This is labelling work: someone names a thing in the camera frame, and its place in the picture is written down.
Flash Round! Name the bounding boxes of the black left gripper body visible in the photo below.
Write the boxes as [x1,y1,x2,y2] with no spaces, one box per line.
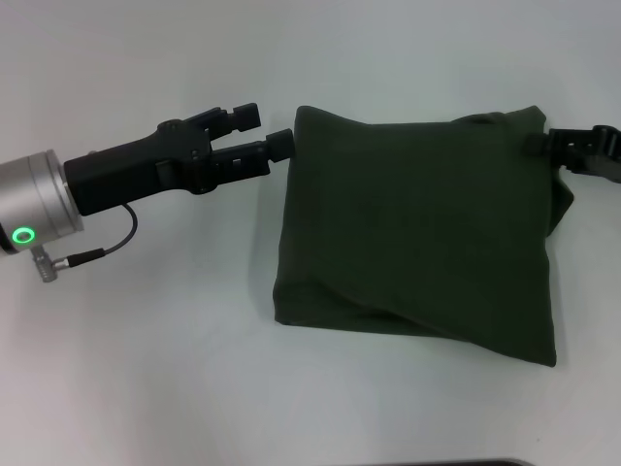
[62,118,214,218]

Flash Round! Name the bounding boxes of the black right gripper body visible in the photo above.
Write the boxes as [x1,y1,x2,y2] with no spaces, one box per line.
[589,124,621,183]

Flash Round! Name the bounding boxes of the dark green FREE T-shirt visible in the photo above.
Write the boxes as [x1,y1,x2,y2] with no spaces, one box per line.
[272,104,577,369]

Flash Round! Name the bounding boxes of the left arm connector cable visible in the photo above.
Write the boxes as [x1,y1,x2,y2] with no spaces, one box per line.
[32,202,138,283]

